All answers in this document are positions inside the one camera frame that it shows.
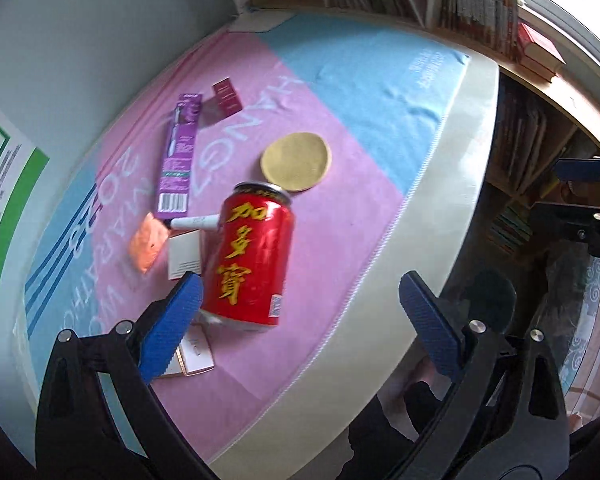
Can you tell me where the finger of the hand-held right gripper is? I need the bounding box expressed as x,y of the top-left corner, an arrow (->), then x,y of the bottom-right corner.
552,152 -> 600,186
529,199 -> 600,266

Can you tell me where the person's leg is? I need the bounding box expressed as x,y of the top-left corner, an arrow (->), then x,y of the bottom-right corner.
337,355 -> 461,480

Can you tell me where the purple toothbrush box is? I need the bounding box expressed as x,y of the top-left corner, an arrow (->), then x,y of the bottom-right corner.
155,92 -> 203,221

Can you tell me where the green and white wall poster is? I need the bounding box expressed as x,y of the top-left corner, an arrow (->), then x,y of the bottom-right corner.
0,87 -> 50,303

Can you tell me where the small maroon box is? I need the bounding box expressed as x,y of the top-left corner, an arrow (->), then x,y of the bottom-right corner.
211,77 -> 244,117

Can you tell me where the stack of red books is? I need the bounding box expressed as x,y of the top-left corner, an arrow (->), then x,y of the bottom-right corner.
516,22 -> 567,83

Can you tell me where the small white box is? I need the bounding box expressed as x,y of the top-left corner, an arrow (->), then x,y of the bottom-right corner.
167,229 -> 204,281

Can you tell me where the pink and blue printed towel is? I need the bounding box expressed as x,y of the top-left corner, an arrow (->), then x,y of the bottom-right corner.
12,12 -> 473,463

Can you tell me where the white cream tube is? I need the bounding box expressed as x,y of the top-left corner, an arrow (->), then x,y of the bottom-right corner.
169,213 -> 222,232

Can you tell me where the swirl patterned rug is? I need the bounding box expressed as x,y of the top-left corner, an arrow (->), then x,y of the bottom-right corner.
545,255 -> 600,411

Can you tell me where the red drink can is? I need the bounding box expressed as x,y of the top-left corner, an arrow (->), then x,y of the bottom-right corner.
200,181 -> 297,333

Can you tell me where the black round stool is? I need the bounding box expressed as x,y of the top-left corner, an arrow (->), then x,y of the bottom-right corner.
460,270 -> 518,333

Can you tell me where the row of upright books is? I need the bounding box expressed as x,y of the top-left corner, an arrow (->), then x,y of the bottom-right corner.
439,0 -> 520,58

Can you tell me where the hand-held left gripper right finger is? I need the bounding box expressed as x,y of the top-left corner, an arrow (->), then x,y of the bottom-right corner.
380,270 -> 571,480

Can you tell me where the orange packet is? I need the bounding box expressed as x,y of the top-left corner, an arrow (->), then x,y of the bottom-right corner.
128,212 -> 171,275

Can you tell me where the round tan cardboard disc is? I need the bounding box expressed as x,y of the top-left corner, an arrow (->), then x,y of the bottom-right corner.
260,131 -> 333,194

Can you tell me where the white box with pink edge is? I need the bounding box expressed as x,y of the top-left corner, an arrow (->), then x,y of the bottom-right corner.
157,322 -> 216,380

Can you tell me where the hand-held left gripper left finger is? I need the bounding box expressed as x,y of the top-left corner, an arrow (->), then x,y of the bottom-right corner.
35,271 -> 216,480

